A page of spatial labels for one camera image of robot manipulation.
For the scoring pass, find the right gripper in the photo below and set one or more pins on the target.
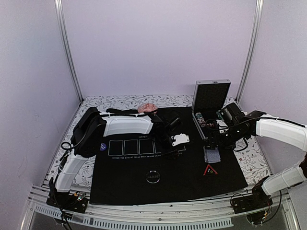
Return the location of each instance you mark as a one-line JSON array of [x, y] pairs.
[[214, 138]]

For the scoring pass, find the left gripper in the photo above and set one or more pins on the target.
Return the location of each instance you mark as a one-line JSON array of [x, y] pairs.
[[171, 152]]

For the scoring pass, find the blue playing card deck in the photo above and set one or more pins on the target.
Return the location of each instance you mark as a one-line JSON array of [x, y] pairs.
[[212, 156]]

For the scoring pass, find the clear dealer button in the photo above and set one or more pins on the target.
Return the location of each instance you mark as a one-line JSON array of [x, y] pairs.
[[153, 177]]

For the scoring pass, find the purple small blind button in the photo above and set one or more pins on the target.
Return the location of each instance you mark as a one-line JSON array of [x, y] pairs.
[[103, 147]]

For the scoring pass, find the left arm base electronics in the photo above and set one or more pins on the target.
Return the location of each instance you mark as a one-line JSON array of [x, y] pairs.
[[76, 202]]

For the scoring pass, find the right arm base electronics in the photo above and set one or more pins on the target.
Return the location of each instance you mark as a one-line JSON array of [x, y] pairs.
[[256, 206]]

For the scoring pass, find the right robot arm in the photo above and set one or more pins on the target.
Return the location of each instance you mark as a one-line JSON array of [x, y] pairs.
[[240, 125]]

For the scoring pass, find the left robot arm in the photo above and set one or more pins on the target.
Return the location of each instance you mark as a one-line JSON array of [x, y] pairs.
[[87, 139]]

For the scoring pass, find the right poker chip row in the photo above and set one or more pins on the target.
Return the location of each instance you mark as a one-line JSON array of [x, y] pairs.
[[219, 115]]

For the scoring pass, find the poker chip row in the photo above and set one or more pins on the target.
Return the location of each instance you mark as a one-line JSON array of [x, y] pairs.
[[219, 115], [201, 121]]

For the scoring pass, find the left poker chip row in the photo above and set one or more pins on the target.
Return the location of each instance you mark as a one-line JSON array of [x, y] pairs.
[[201, 121]]

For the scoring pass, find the red black triangle card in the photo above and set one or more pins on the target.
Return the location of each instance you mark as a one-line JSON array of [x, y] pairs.
[[209, 170]]

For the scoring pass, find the patterned small bowl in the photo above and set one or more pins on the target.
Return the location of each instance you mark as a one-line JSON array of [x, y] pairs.
[[147, 107]]

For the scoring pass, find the black poker mat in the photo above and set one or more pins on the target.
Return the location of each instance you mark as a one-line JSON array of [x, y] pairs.
[[119, 176]]

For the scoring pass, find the aluminium poker chip case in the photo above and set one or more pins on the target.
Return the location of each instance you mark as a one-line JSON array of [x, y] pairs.
[[209, 97]]

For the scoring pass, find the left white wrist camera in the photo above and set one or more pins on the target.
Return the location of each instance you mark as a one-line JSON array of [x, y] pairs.
[[179, 139]]

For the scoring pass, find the right aluminium frame post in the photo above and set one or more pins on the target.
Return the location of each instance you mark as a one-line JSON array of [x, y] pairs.
[[251, 49]]

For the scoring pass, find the aluminium frame post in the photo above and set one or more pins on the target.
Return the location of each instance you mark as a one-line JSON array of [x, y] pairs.
[[251, 49], [67, 50]]

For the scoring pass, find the front aluminium rail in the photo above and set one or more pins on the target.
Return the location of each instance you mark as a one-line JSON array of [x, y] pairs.
[[211, 213]]

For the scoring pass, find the left aluminium frame post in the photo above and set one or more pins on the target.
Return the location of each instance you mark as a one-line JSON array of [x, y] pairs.
[[67, 50]]

